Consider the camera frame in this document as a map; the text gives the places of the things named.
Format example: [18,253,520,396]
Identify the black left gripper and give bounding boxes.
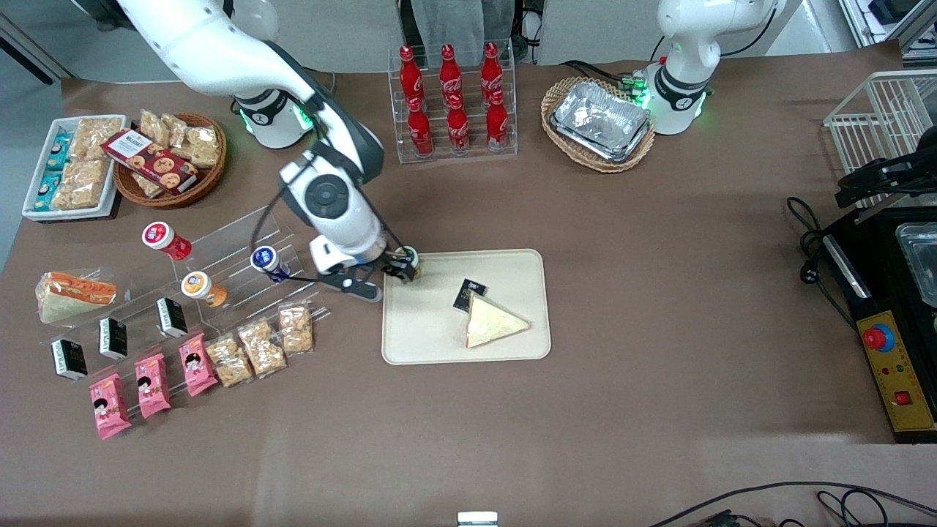
[836,145,937,210]

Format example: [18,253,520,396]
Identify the wicker basket with foil trays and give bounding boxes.
[541,76,657,174]

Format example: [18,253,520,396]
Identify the clear acrylic stepped stand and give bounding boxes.
[172,206,332,345]
[37,267,213,396]

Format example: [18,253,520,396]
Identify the wrapped plain triangle sandwich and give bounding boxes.
[458,293,531,350]

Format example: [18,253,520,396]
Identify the clear bag of nut clusters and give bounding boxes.
[277,302,316,356]
[205,333,255,389]
[236,317,288,378]

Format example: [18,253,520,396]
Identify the stacked aluminium foil trays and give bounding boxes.
[550,81,652,163]

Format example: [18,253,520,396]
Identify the orange gum bottle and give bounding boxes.
[181,271,228,308]

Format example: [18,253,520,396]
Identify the red cookie box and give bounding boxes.
[101,129,199,195]

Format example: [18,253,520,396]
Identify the blue gum bottle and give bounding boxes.
[250,245,291,285]

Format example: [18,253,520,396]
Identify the brown wicker snack basket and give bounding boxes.
[113,112,228,209]

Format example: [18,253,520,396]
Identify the black floor cables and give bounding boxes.
[648,481,937,527]

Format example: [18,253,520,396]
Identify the white rectangular snack tray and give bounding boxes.
[22,114,131,222]

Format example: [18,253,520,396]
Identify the white wire rack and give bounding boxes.
[824,70,937,209]

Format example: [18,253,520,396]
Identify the black power cable with plug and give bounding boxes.
[785,196,857,330]

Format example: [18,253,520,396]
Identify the clear acrylic bottle rack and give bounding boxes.
[387,38,519,165]

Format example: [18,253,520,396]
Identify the wrapped sandwich with orange filling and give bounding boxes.
[35,271,118,325]

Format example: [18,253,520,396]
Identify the red gum bottle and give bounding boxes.
[141,221,193,261]

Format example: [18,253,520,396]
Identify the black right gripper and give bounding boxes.
[344,250,425,290]

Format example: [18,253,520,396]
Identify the small black box gold print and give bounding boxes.
[452,278,488,314]

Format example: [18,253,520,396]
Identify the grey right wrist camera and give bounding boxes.
[321,272,384,304]

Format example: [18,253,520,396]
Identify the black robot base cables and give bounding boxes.
[560,59,663,92]

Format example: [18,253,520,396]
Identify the aluminium frame shelf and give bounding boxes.
[838,0,937,53]

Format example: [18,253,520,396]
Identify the red cola bottle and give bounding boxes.
[486,91,509,152]
[438,44,463,103]
[481,42,505,100]
[447,95,471,154]
[407,99,434,157]
[399,45,425,105]

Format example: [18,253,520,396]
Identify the beige serving tray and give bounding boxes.
[381,249,552,365]

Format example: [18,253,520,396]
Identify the metal container in machine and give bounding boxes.
[895,222,937,308]

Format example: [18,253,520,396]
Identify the teal snack pack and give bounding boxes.
[32,173,64,214]
[45,132,74,173]

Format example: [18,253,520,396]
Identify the black sealing machine yellow panel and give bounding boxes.
[820,205,937,445]

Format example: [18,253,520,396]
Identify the pink snack packet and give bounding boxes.
[89,373,133,440]
[178,333,219,397]
[134,353,172,419]

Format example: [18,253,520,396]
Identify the peanut brittle pack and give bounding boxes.
[70,117,124,162]
[50,160,111,212]

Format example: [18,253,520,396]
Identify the dark metal frame bar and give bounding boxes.
[0,13,59,86]

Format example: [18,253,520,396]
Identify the small black white box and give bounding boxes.
[51,339,89,381]
[156,296,189,339]
[99,317,129,360]

